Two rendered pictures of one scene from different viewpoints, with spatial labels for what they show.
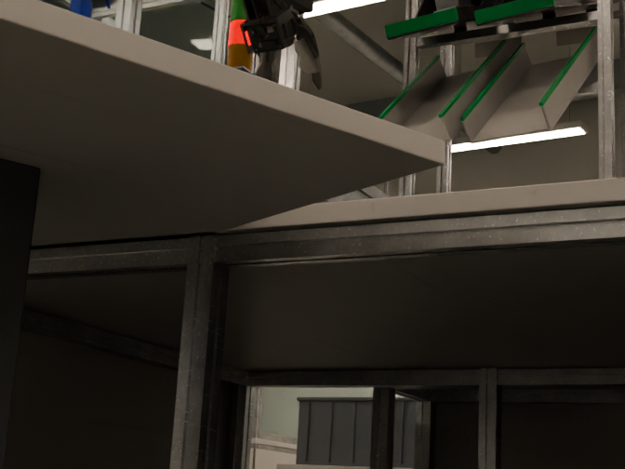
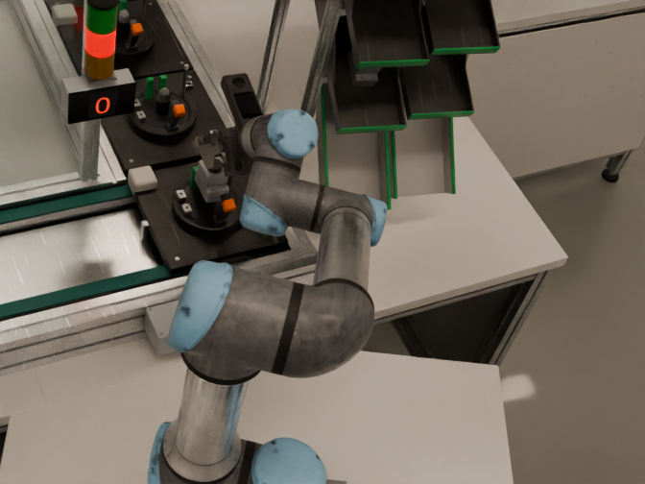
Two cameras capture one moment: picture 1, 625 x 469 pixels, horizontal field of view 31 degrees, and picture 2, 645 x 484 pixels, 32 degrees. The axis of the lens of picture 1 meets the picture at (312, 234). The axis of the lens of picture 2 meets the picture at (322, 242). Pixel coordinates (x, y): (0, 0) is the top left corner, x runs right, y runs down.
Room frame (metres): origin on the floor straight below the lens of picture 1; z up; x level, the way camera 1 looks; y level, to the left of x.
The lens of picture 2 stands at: (1.01, 1.24, 2.59)
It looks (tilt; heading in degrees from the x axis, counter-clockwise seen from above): 49 degrees down; 294
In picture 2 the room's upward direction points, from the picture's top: 17 degrees clockwise
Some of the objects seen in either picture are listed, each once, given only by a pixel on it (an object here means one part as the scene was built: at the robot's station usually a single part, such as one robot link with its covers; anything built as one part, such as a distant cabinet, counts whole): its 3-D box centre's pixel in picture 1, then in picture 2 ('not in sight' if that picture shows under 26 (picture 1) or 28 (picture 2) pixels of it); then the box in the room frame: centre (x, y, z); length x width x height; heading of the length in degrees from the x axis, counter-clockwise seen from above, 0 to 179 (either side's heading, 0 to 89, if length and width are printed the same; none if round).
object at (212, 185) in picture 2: not in sight; (210, 172); (1.81, 0.04, 1.06); 0.08 x 0.04 x 0.07; 153
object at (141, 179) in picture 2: not in sight; (142, 181); (1.93, 0.09, 0.97); 0.05 x 0.05 x 0.04; 63
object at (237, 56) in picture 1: (239, 60); (99, 60); (1.99, 0.16, 1.28); 0.05 x 0.05 x 0.05
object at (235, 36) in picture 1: (241, 36); (100, 36); (1.99, 0.16, 1.33); 0.05 x 0.05 x 0.05
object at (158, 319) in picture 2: not in sight; (205, 317); (1.65, 0.22, 0.93); 0.21 x 0.07 x 0.06; 63
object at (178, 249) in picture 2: not in sight; (206, 210); (1.80, 0.05, 0.96); 0.24 x 0.24 x 0.02; 63
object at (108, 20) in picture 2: (243, 12); (102, 13); (1.99, 0.16, 1.38); 0.05 x 0.05 x 0.05
